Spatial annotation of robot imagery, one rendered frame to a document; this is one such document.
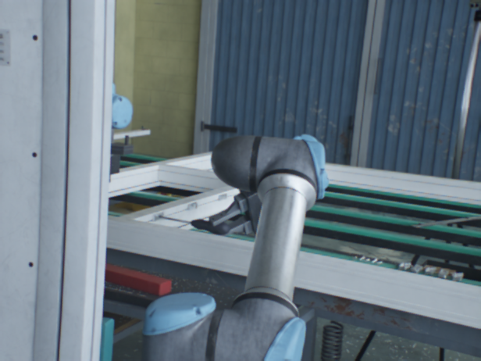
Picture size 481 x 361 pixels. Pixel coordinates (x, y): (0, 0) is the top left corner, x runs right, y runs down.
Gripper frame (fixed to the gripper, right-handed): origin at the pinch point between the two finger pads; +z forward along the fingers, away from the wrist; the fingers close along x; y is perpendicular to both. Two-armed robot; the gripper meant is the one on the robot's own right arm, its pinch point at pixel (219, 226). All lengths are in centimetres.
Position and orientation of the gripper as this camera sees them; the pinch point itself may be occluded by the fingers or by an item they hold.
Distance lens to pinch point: 197.2
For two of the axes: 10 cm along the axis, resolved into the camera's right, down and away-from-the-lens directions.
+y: -4.7, -5.0, 7.3
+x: -1.8, -7.6, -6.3
